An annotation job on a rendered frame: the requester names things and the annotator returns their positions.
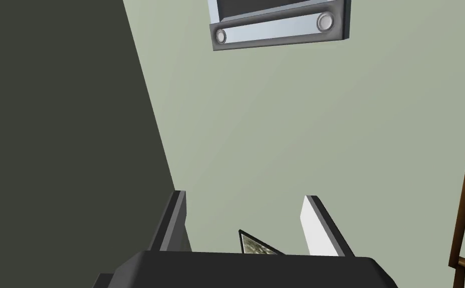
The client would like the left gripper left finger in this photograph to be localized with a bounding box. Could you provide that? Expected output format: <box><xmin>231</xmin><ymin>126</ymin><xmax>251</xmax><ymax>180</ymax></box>
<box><xmin>151</xmin><ymin>190</ymin><xmax>193</xmax><ymax>253</ymax></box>

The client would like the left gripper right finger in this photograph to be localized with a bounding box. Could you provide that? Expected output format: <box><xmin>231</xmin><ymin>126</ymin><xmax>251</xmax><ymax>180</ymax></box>
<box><xmin>299</xmin><ymin>195</ymin><xmax>356</xmax><ymax>258</ymax></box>

